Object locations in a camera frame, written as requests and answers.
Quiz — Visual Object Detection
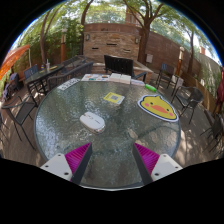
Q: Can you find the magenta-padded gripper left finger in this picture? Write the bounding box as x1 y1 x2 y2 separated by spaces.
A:
39 142 93 185

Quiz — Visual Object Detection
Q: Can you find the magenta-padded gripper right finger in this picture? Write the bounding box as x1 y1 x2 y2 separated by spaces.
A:
132 142 184 186

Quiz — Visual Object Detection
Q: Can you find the white computer mouse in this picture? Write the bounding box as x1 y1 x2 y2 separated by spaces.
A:
79 111 106 135

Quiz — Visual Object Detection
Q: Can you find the yellow duck-shaped mouse pad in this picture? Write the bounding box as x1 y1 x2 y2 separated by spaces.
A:
137 94 180 123

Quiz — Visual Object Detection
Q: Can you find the yellow square card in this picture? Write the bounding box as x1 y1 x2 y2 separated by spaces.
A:
103 91 126 106

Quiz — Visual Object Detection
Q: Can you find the black metal mesh chair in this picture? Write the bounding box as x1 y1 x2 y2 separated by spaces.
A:
1 94 39 151
199 113 224 158
170 85 205 126

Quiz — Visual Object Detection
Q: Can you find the green bottle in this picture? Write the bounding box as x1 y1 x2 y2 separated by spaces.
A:
144 83 158 93

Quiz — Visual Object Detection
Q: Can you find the white printed sheet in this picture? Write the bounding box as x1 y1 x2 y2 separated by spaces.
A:
57 78 82 92

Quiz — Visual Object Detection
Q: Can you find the small white blue box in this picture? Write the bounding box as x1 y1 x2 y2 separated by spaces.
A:
130 78 146 88

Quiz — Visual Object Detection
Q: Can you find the colourful brochure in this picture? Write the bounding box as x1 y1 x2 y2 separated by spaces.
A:
80 73 111 83

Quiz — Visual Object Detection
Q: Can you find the white flat box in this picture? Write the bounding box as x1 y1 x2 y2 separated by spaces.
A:
119 73 132 85
109 72 122 83

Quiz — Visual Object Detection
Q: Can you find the dark wicker chair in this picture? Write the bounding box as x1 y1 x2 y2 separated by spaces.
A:
61 54 88 73
46 61 95 92

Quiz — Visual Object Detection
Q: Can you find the dark patio table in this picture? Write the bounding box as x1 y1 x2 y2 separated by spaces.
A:
23 63 66 98

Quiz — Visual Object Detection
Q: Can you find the black metal patio chair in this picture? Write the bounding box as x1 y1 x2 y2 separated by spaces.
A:
155 63 176 90

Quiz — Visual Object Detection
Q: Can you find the low stone planter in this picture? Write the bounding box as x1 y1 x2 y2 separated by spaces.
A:
93 59 154 76

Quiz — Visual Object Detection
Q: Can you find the blue-grey patio chair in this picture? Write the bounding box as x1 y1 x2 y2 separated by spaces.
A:
23 64 39 81

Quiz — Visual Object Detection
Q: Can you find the thin tree by fence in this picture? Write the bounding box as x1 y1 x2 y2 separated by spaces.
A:
184 28 199 76

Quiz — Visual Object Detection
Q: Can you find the large tree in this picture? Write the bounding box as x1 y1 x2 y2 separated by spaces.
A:
123 0 168 66

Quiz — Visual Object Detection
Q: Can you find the slim forked tree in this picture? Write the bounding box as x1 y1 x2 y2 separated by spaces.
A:
38 3 68 64

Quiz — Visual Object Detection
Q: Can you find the orange patio umbrella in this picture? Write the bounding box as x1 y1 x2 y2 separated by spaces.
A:
0 44 32 81

